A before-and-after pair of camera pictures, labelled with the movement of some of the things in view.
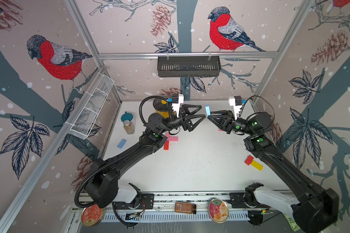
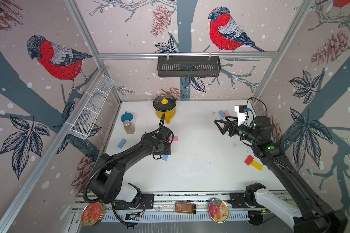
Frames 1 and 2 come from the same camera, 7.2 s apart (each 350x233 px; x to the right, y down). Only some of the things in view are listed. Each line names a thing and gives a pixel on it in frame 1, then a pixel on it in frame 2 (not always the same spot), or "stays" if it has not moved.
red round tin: (93, 215) stays
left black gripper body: (176, 124) to (166, 149)
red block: (249, 160) stays
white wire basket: (82, 125) stays
